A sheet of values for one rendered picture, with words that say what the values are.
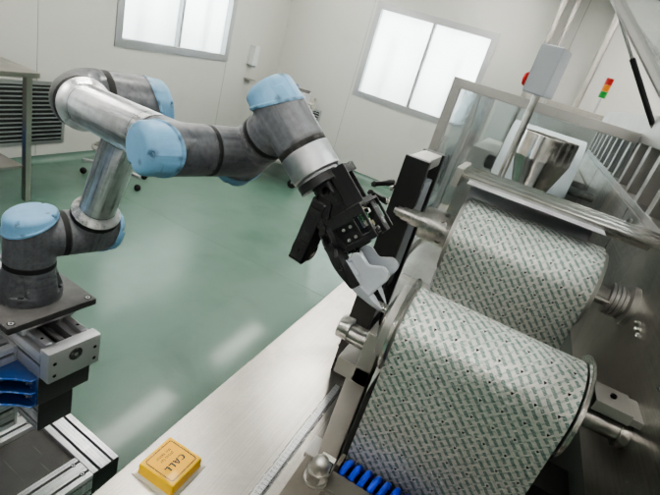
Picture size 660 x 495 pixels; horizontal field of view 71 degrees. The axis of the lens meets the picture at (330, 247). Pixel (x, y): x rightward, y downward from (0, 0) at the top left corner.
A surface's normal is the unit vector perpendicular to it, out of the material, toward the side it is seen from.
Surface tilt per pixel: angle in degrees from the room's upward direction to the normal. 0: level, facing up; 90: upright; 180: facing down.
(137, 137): 90
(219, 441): 0
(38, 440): 0
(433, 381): 90
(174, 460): 0
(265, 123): 99
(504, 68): 90
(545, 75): 90
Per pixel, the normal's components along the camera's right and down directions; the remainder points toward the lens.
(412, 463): -0.41, 0.26
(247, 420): 0.27, -0.88
